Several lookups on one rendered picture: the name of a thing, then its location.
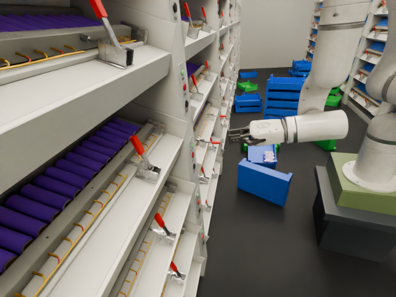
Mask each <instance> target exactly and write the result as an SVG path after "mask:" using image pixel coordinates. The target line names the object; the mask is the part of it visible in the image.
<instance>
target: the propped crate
mask: <svg viewBox="0 0 396 297"><path fill-rule="evenodd" d="M266 151H267V152H271V151H272V152H273V153H274V157H275V159H274V163H264V162H263V155H264V153H265V152H266ZM248 162H251V163H255V164H258V165H260V166H263V167H271V168H275V167H276V164H277V159H276V150H275V144H271V145H267V146H248Z"/></svg>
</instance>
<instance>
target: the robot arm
mask: <svg viewBox="0 0 396 297"><path fill-rule="evenodd" d="M385 1H386V3H387V7H388V33H387V40H386V44H385V47H384V50H383V52H382V55H381V57H380V59H379V60H378V62H377V64H376V65H375V67H374V68H373V69H372V71H371V72H370V74H369V76H368V78H367V80H366V83H365V89H366V91H367V93H368V94H369V95H370V96H371V97H372V98H374V99H377V100H380V101H384V102H386V103H391V104H395V105H396V0H385ZM370 4H371V0H324V1H323V5H322V11H321V17H320V21H319V27H318V33H317V36H316V43H315V49H314V53H313V59H312V66H311V71H310V74H309V76H308V77H307V79H306V80H305V82H304V84H303V86H302V89H301V93H300V97H299V104H298V112H297V115H295V116H290V117H285V120H283V119H281V120H278V119H271V120H256V121H251V122H250V124H249V125H248V126H246V127H242V128H241V129H240V128H237V129H231V130H229V134H230V135H228V139H229V144H235V143H242V144H243V143H245V144H247V145H248V146H267V145H271V144H278V143H283V142H284V143H285V142H287V143H288V144H289V143H302V142H309V141H322V140H334V139H341V138H345V137H346V136H347V133H348V118H347V115H346V114H345V112H344V111H342V110H335V111H324V106H325V103H326V99H327V97H328V94H329V92H330V91H331V89H332V88H334V87H337V86H339V85H341V84H342V83H344V82H345V80H346V79H347V78H348V76H349V73H350V70H351V67H352V63H353V61H354V57H355V54H356V51H357V48H358V44H359V41H360V38H361V34H362V30H363V28H364V24H365V20H366V18H367V14H368V10H369V6H370ZM247 137H249V138H247ZM342 174H343V175H344V177H345V178H346V179H347V180H348V181H349V182H351V183H352V184H354V185H356V186H358V187H360V188H363V189H366V190H370V191H372V192H379V193H391V192H395V191H396V113H389V114H380V115H377V116H375V117H374V118H373V119H372V120H371V121H370V123H369V125H368V128H367V131H366V133H365V136H364V139H363V142H362V144H361V148H360V150H359V153H358V156H357V159H356V160H355V161H350V162H347V163H345V164H344V166H343V167H342Z"/></svg>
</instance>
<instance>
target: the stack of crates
mask: <svg viewBox="0 0 396 297"><path fill-rule="evenodd" d="M305 77H306V75H303V78H291V77H273V74H271V75H270V79H269V80H267V85H266V97H265V108H264V115H263V119H264V120H271V119H278V120H281V119H283V120H285V117H290V116H297V112H298V104H299V97H300V93H301V89H302V86H303V84H304V82H305Z"/></svg>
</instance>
